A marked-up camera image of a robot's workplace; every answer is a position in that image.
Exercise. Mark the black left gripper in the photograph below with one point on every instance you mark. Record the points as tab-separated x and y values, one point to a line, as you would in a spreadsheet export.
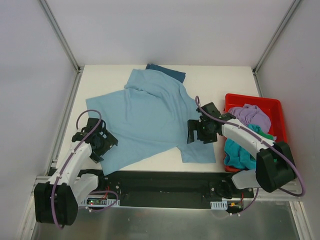
105	146

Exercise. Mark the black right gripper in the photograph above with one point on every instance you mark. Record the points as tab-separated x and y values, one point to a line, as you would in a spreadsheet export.
196	132

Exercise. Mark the light blue t shirt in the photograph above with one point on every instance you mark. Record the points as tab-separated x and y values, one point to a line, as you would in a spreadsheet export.
149	116

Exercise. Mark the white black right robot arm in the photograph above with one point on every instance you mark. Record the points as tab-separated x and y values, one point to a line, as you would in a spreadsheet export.
274	163

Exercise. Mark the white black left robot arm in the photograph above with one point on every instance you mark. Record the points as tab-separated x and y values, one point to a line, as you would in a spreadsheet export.
57	200

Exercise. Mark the folded navy blue t shirt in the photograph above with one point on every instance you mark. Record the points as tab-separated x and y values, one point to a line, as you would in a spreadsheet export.
179	76

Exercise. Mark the teal t shirt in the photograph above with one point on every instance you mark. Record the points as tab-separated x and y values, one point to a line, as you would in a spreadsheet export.
237	157

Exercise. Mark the lilac t shirt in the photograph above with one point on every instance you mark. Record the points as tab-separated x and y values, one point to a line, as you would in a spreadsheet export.
252	116

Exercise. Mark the green t shirt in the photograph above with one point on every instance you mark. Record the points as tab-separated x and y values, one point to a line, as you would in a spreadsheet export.
268	136

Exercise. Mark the red plastic bin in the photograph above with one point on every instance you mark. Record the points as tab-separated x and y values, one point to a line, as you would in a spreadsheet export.
271	107

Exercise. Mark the left white cable duct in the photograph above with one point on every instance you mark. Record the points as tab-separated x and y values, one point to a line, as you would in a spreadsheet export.
99	202

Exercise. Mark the white cable duct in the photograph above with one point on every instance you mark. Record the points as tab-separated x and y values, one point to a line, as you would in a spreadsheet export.
99	202
219	205

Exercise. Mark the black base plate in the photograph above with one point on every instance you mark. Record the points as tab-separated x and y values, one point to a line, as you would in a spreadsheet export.
177	190

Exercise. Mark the right white cable duct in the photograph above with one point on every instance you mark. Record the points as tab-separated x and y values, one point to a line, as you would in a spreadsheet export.
219	205

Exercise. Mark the left aluminium frame post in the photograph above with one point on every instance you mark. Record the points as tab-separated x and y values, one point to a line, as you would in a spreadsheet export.
59	34

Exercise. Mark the aluminium frame post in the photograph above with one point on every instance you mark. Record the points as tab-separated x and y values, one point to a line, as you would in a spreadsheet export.
59	34
293	7

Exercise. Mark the right aluminium frame post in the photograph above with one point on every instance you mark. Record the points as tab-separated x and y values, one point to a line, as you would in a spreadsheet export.
293	7

